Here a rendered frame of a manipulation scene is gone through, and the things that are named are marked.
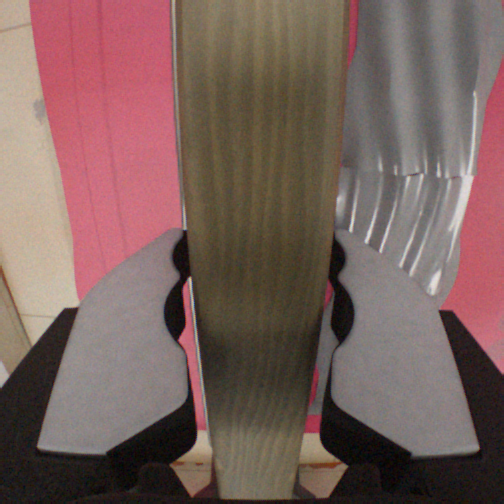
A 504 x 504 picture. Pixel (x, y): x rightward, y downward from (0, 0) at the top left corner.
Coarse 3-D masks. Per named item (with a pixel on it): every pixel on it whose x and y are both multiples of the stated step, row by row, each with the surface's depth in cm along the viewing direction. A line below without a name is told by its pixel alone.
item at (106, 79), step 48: (48, 0) 14; (96, 0) 14; (144, 0) 14; (48, 48) 15; (96, 48) 15; (144, 48) 15; (48, 96) 16; (96, 96) 16; (144, 96) 16; (96, 144) 17; (144, 144) 17; (480, 144) 17
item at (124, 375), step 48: (96, 288) 9; (144, 288) 9; (96, 336) 8; (144, 336) 8; (96, 384) 7; (144, 384) 7; (48, 432) 6; (96, 432) 6; (144, 432) 6; (192, 432) 7
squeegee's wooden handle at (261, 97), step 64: (192, 0) 6; (256, 0) 6; (320, 0) 6; (192, 64) 6; (256, 64) 6; (320, 64) 6; (192, 128) 7; (256, 128) 7; (320, 128) 7; (192, 192) 8; (256, 192) 7; (320, 192) 7; (192, 256) 8; (256, 256) 8; (320, 256) 8; (256, 320) 9; (320, 320) 9; (256, 384) 10; (256, 448) 12
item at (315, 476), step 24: (0, 264) 21; (0, 288) 21; (0, 312) 21; (0, 336) 21; (24, 336) 23; (0, 360) 20; (0, 384) 22; (192, 480) 30; (312, 480) 30; (336, 480) 30
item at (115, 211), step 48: (96, 192) 19; (144, 192) 19; (480, 192) 18; (96, 240) 20; (144, 240) 20; (480, 240) 20; (480, 288) 22; (192, 336) 23; (480, 336) 24; (192, 384) 26
